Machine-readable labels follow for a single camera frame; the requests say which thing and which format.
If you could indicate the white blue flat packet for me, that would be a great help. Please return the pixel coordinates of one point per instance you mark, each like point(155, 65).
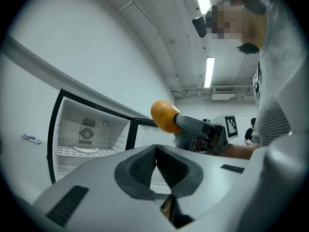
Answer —
point(31, 138)

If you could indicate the person's head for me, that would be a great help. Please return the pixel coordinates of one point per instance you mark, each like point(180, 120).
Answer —
point(229, 20)

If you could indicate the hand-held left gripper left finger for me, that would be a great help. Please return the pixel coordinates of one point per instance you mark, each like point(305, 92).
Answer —
point(96, 178)

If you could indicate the black head camera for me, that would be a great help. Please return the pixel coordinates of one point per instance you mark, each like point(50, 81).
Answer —
point(200, 26)

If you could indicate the orange round food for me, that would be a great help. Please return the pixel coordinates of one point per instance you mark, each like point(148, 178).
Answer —
point(163, 116)

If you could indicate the white plate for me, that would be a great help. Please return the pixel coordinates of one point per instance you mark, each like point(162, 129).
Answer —
point(86, 149)

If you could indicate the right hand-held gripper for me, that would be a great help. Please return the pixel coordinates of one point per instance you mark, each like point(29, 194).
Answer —
point(218, 134)

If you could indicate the white ceiling air conditioner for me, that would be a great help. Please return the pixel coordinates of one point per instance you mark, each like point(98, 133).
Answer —
point(223, 93)

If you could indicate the white mini fridge black frame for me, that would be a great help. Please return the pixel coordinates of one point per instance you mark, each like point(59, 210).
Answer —
point(72, 116)

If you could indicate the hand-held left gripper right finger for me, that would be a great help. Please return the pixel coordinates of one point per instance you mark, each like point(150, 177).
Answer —
point(217, 178)

